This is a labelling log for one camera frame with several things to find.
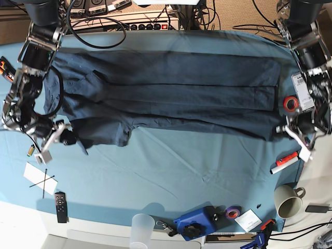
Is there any blue orange bar clamp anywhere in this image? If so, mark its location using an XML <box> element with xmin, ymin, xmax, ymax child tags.
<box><xmin>240</xmin><ymin>219</ymin><xmax>275</xmax><ymax>249</ymax></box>

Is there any metal carabiner keyring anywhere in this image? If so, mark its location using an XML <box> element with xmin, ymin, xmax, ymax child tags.
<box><xmin>156</xmin><ymin>220</ymin><xmax>178</xmax><ymax>237</ymax></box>

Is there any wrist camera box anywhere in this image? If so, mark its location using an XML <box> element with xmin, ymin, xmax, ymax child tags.
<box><xmin>299</xmin><ymin>147</ymin><xmax>312</xmax><ymax>162</ymax></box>
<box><xmin>34</xmin><ymin>150</ymin><xmax>52</xmax><ymax>164</ymax></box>

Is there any dark blue T-shirt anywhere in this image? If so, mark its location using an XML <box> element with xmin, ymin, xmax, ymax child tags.
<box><xmin>44</xmin><ymin>51</ymin><xmax>283</xmax><ymax>149</ymax></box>

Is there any red tape roll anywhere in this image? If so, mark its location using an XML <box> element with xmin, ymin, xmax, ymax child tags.
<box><xmin>283</xmin><ymin>95</ymin><xmax>299</xmax><ymax>113</ymax></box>

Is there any translucent plastic cup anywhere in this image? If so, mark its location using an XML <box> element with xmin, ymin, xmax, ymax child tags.
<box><xmin>129</xmin><ymin>214</ymin><xmax>155</xmax><ymax>248</ymax></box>

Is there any purple tape roll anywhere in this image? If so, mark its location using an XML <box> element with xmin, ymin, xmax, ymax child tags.
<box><xmin>225</xmin><ymin>206</ymin><xmax>242</xmax><ymax>220</ymax></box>

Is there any beige ceramic mug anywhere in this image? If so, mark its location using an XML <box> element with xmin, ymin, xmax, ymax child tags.
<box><xmin>274</xmin><ymin>185</ymin><xmax>306</xmax><ymax>219</ymax></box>

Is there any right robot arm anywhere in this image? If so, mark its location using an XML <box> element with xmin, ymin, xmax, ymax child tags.
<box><xmin>1</xmin><ymin>1</ymin><xmax>69</xmax><ymax>155</ymax></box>

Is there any light blue table cloth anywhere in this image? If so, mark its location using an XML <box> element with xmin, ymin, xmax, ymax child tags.
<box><xmin>1</xmin><ymin>31</ymin><xmax>306</xmax><ymax>226</ymax></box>

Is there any white paper card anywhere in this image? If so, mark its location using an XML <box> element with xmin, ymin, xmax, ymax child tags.
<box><xmin>23</xmin><ymin>162</ymin><xmax>58</xmax><ymax>195</ymax></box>

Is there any black cable tie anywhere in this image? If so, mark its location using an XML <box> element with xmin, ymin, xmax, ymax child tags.
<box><xmin>29</xmin><ymin>175</ymin><xmax>55</xmax><ymax>187</ymax></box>
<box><xmin>42</xmin><ymin>169</ymin><xmax>47</xmax><ymax>199</ymax></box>

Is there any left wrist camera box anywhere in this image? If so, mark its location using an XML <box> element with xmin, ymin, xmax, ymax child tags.
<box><xmin>299</xmin><ymin>147</ymin><xmax>312</xmax><ymax>162</ymax></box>

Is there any black power strip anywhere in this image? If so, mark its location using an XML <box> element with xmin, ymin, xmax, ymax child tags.
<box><xmin>126</xmin><ymin>21</ymin><xmax>180</xmax><ymax>31</ymax></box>

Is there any blue box with black knob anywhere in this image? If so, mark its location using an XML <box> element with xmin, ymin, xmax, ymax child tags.
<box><xmin>173</xmin><ymin>206</ymin><xmax>225</xmax><ymax>241</ymax></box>

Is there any orange white marker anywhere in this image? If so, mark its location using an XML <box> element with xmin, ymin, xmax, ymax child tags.
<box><xmin>270</xmin><ymin>152</ymin><xmax>299</xmax><ymax>174</ymax></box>

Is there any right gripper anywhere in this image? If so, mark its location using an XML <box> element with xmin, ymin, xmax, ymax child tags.
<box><xmin>20</xmin><ymin>120</ymin><xmax>77</xmax><ymax>152</ymax></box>

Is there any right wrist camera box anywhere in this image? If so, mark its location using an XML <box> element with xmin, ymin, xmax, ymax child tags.
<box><xmin>34</xmin><ymin>150</ymin><xmax>52</xmax><ymax>164</ymax></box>

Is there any black remote control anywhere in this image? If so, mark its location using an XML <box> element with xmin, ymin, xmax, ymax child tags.
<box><xmin>54</xmin><ymin>192</ymin><xmax>68</xmax><ymax>224</ymax></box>

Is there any white square card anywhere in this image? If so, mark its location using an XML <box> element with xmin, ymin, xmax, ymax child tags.
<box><xmin>235</xmin><ymin>210</ymin><xmax>262</xmax><ymax>232</ymax></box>

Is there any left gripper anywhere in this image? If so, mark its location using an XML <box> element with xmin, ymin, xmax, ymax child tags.
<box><xmin>270</xmin><ymin>113</ymin><xmax>331</xmax><ymax>150</ymax></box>

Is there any small yellow green lighter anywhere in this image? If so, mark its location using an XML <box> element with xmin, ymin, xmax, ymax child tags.
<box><xmin>27</xmin><ymin>144</ymin><xmax>36</xmax><ymax>157</ymax></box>

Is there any orange black utility knife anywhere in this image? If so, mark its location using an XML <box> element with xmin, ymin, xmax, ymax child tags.
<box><xmin>1</xmin><ymin>56</ymin><xmax>16</xmax><ymax>83</ymax></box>

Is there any small black phone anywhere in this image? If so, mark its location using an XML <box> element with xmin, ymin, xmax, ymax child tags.
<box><xmin>305</xmin><ymin>204</ymin><xmax>330</xmax><ymax>213</ymax></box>

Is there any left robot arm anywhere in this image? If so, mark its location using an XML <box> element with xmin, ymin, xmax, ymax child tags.
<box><xmin>276</xmin><ymin>1</ymin><xmax>331</xmax><ymax>150</ymax></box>

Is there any white blister pack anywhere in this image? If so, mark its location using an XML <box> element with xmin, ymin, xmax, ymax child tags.
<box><xmin>292</xmin><ymin>73</ymin><xmax>314</xmax><ymax>112</ymax></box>

